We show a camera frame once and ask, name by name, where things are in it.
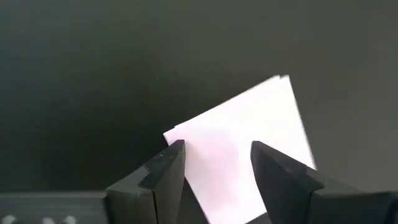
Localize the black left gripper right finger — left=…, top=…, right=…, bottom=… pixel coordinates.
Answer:
left=250, top=140, right=364, bottom=224

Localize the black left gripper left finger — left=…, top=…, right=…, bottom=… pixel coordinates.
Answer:
left=104, top=139, right=187, bottom=224

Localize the pink sticky note pad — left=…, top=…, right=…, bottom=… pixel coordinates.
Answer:
left=162, top=74, right=317, bottom=224

